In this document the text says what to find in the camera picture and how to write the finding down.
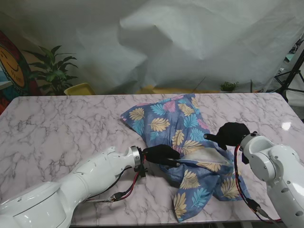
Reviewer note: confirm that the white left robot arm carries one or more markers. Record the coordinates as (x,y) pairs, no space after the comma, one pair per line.
(83,180)

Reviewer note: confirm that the white backdrop sheet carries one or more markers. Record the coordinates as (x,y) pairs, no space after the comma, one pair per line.
(166,47)

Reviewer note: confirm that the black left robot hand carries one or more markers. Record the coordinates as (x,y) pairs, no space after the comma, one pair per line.
(159,154)

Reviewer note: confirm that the yellow chair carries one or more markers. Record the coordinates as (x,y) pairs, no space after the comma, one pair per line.
(79,89)

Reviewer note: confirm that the white pillow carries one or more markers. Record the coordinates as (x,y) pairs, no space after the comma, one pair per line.
(209,155)

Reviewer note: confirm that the colourful smiley face mural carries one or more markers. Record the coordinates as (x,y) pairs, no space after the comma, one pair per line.
(12,69)

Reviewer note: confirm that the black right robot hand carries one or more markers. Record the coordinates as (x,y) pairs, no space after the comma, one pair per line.
(231,135)

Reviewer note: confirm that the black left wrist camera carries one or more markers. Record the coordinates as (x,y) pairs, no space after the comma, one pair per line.
(142,169)

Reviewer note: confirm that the black tripod stand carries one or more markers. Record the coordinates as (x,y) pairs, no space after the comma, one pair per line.
(293,73)

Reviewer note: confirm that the yellow wooden bench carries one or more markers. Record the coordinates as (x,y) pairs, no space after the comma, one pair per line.
(171,90)

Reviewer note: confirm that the blue leaf-print pillowcase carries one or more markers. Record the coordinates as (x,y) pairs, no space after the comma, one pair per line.
(166,118)

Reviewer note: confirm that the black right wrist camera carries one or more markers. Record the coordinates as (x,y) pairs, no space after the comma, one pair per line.
(244,156)

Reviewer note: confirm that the large green potted plant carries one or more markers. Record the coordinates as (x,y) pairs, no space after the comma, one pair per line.
(53,71)

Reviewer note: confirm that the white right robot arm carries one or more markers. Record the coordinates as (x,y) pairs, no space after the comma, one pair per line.
(273,166)

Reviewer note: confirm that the small green plant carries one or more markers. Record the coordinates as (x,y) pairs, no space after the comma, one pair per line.
(228,86)

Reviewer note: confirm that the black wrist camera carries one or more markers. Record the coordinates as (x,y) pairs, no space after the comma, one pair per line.
(142,169)
(244,156)

